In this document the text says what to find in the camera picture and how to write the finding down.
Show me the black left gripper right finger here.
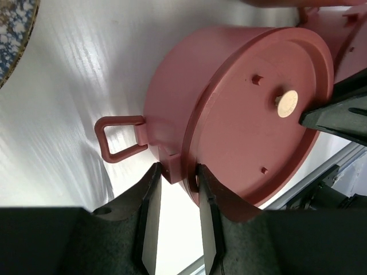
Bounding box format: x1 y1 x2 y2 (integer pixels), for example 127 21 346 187
197 163 367 275

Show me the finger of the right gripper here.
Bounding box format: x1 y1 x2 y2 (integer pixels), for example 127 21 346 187
299 69 366 143

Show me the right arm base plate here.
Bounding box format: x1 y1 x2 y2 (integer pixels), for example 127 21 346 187
285 164 366 210

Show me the speckled ceramic plate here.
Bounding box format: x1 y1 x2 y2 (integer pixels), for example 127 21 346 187
1 0 40 86

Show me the dark red lid back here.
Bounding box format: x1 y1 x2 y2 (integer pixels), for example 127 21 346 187
182 27 334 206

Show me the pink lunch container with handle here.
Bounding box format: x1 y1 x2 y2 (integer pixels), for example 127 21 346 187
298 3 366 83

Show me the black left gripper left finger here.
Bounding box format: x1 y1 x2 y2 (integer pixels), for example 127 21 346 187
1 163 162 274

